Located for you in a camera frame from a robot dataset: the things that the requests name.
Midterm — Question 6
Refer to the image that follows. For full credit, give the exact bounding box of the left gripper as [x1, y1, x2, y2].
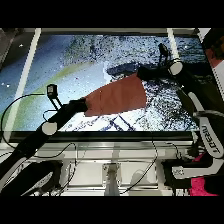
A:
[67, 97, 90, 115]

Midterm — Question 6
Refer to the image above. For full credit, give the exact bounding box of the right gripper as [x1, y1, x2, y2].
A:
[136, 65, 162, 81]

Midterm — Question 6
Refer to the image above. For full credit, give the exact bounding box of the red-brown garment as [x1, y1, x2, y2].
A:
[83, 72, 148, 117]

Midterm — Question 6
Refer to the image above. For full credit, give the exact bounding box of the pink garment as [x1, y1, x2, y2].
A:
[189, 152, 216, 197]

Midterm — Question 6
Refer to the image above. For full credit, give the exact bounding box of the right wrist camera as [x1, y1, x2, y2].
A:
[157, 42, 170, 67]

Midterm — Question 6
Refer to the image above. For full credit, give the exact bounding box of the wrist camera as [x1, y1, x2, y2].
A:
[157, 42, 170, 67]
[46, 83, 64, 110]

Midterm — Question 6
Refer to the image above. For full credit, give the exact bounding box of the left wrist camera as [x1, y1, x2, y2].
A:
[46, 83, 64, 110]

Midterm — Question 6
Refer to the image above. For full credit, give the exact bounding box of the silver frame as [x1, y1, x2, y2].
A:
[0, 140, 202, 197]

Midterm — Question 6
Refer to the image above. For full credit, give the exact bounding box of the black cable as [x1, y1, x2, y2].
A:
[0, 92, 48, 148]
[119, 131, 160, 195]

